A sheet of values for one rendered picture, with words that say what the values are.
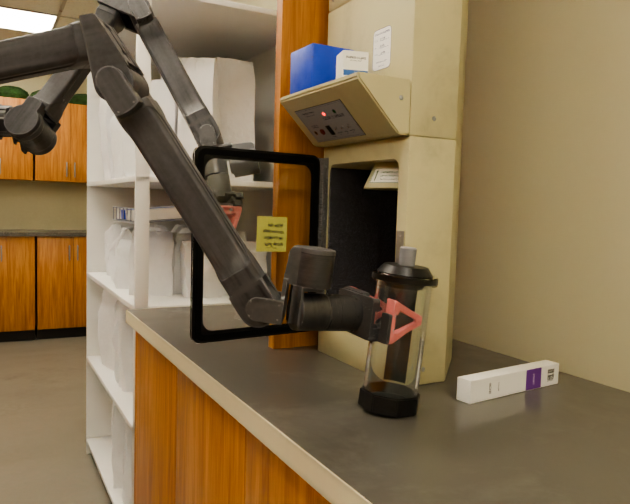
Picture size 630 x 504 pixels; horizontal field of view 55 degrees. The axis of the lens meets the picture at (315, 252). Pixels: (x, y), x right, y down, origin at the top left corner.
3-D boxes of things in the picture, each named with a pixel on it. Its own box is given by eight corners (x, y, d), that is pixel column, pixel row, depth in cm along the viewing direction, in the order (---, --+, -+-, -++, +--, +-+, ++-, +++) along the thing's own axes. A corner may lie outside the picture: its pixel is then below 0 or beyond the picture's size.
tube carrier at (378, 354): (395, 387, 109) (410, 270, 108) (434, 409, 100) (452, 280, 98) (344, 390, 104) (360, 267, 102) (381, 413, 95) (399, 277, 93)
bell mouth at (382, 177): (412, 191, 141) (414, 167, 140) (466, 191, 125) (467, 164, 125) (347, 188, 132) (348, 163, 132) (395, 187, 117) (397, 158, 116)
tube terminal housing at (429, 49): (403, 341, 155) (416, 31, 149) (497, 374, 126) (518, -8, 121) (316, 350, 143) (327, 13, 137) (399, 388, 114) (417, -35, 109)
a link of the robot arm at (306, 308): (278, 324, 94) (294, 335, 89) (284, 280, 93) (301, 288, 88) (317, 325, 97) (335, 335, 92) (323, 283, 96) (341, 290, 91)
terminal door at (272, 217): (315, 330, 140) (320, 155, 137) (191, 344, 123) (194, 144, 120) (313, 330, 141) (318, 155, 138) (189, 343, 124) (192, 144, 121)
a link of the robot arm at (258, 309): (251, 308, 97) (243, 319, 89) (260, 237, 96) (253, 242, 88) (325, 319, 97) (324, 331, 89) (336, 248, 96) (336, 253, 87)
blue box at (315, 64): (329, 100, 135) (331, 59, 134) (353, 94, 126) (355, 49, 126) (289, 95, 130) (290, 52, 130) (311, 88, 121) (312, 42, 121)
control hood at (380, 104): (323, 147, 139) (324, 103, 139) (410, 135, 111) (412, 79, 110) (277, 143, 134) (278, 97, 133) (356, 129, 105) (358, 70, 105)
